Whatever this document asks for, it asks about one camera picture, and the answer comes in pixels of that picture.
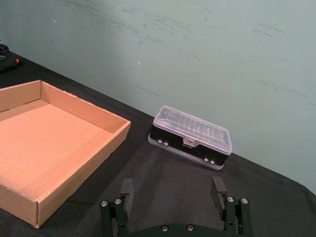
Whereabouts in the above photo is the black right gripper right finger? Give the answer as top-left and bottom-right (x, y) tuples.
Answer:
(210, 176), (254, 237)

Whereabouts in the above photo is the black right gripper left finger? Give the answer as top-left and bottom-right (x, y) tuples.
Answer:
(99, 178), (135, 237)

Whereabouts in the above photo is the black table cloth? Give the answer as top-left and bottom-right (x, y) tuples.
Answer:
(0, 48), (316, 237)

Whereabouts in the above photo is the clear plastic case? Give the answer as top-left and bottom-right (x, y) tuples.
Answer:
(147, 105), (234, 171)

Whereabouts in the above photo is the shallow brown cardboard tray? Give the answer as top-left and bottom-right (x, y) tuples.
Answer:
(0, 79), (132, 228)

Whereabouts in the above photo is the black corded tool red switch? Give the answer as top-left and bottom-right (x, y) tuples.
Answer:
(0, 40), (25, 74)

